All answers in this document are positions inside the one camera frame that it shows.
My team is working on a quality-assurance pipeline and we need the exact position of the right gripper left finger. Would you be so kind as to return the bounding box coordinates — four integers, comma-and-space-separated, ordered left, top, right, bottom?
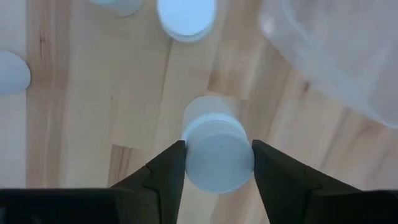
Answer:
110, 139, 187, 224

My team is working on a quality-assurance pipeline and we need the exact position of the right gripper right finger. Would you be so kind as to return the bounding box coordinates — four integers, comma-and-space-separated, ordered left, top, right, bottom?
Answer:
251, 139, 363, 224

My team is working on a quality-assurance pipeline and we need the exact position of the clear plastic basket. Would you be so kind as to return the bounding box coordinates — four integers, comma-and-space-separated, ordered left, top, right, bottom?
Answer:
257, 0, 398, 129

